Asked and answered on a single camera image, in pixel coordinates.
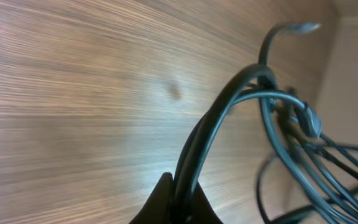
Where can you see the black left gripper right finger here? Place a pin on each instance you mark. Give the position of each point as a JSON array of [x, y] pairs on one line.
[[201, 211]]

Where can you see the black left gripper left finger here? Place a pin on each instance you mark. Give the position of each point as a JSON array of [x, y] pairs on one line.
[[156, 209]]

